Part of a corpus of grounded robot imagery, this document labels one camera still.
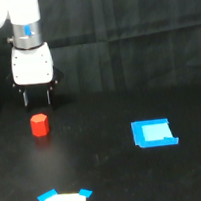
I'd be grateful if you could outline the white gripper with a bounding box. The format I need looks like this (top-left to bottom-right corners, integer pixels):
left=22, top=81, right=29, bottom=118
left=7, top=42, right=64, bottom=111

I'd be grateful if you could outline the red hexagonal block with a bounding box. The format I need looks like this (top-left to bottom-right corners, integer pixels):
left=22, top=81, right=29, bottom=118
left=30, top=114, right=49, bottom=137

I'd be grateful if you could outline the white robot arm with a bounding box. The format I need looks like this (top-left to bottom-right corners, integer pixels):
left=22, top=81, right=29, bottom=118
left=0, top=0, right=63, bottom=107

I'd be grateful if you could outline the blue tape piece left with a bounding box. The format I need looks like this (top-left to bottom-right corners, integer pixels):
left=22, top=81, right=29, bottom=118
left=37, top=189, right=57, bottom=201

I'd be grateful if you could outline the blue tape piece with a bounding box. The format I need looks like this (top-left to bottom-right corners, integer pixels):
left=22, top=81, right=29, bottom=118
left=37, top=189, right=57, bottom=201
left=79, top=189, right=92, bottom=198

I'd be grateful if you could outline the blue tape piece right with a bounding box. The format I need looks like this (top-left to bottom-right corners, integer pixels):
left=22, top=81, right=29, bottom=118
left=79, top=189, right=92, bottom=198

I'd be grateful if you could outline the blue taped square marker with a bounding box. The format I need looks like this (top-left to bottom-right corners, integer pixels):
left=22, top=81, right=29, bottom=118
left=131, top=118, right=179, bottom=148

